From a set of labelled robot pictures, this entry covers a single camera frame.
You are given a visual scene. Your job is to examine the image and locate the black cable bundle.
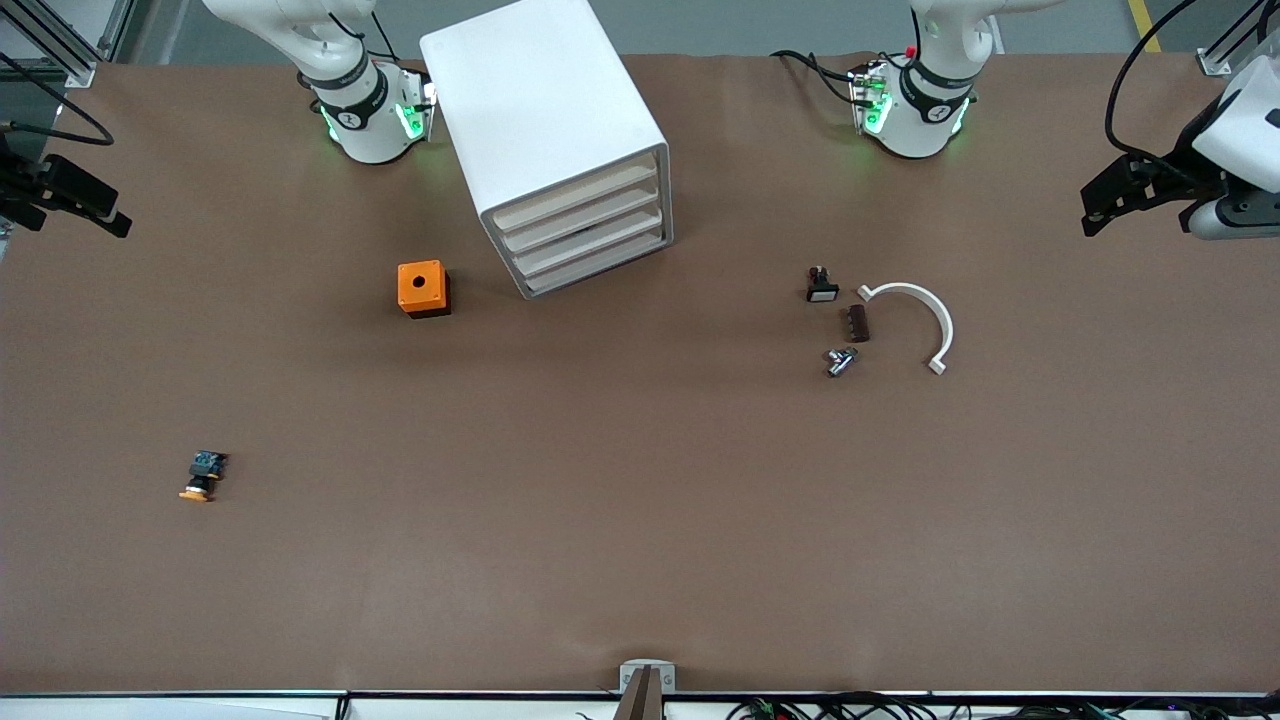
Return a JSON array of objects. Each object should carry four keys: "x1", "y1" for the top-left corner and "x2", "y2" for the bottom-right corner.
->
[{"x1": 725, "y1": 692, "x2": 1280, "y2": 720}]

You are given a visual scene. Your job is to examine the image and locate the aluminium frame profile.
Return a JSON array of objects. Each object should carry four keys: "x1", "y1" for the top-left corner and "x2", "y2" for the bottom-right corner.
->
[
  {"x1": 0, "y1": 0, "x2": 137, "y2": 89},
  {"x1": 1197, "y1": 0, "x2": 1280, "y2": 78}
]

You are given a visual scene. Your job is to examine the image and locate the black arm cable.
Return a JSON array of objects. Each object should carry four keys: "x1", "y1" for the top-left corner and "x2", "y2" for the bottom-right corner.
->
[
  {"x1": 1104, "y1": 0, "x2": 1201, "y2": 171},
  {"x1": 0, "y1": 53, "x2": 114, "y2": 147}
]

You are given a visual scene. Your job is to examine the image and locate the white curved bracket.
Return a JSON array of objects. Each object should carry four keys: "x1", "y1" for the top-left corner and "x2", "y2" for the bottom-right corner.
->
[{"x1": 857, "y1": 282, "x2": 955, "y2": 376}]

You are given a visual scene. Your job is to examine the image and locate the orange button box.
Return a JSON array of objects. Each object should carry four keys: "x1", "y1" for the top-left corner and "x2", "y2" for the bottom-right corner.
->
[{"x1": 397, "y1": 260, "x2": 452, "y2": 319}]

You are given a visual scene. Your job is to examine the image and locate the brown post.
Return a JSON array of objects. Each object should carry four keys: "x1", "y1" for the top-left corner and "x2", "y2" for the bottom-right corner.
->
[{"x1": 612, "y1": 667, "x2": 667, "y2": 720}]

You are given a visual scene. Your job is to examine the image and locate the white panel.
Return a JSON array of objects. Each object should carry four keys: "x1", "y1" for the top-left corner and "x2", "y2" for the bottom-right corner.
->
[{"x1": 0, "y1": 697, "x2": 336, "y2": 720}]

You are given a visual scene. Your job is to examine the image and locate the black base cable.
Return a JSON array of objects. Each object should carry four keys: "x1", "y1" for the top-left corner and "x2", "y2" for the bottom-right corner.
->
[{"x1": 770, "y1": 49, "x2": 866, "y2": 106}]

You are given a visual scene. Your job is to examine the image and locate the orange push button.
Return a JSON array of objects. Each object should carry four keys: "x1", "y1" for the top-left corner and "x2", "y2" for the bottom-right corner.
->
[{"x1": 179, "y1": 450, "x2": 230, "y2": 503}]

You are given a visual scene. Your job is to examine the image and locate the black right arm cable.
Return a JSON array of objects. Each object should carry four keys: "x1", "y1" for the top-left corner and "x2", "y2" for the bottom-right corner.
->
[{"x1": 0, "y1": 53, "x2": 114, "y2": 147}]

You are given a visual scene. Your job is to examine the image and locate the grey mount bracket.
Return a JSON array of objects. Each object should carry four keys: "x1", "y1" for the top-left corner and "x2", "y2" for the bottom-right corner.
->
[{"x1": 619, "y1": 659, "x2": 677, "y2": 695}]

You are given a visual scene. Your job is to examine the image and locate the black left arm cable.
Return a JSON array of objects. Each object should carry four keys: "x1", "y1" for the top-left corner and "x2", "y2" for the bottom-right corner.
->
[{"x1": 1104, "y1": 0, "x2": 1201, "y2": 171}]

